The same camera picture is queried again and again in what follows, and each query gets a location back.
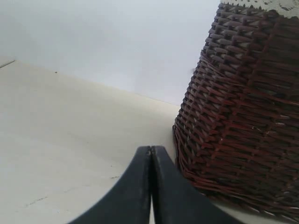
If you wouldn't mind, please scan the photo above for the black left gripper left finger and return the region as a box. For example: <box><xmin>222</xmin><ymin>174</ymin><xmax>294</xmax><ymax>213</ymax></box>
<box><xmin>70</xmin><ymin>147</ymin><xmax>151</xmax><ymax>224</ymax></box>

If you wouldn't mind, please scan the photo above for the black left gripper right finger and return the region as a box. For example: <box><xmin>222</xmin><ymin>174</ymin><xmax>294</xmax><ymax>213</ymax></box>
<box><xmin>150</xmin><ymin>146</ymin><xmax>236</xmax><ymax>224</ymax></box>

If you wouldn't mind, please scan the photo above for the dark red wicker basket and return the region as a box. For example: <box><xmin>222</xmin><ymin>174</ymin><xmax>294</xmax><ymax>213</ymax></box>
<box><xmin>173</xmin><ymin>3</ymin><xmax>299</xmax><ymax>222</ymax></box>

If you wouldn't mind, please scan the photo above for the white lace cloth trim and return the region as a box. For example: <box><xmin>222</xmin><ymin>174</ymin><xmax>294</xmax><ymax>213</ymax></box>
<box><xmin>220</xmin><ymin>0</ymin><xmax>299</xmax><ymax>18</ymax></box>

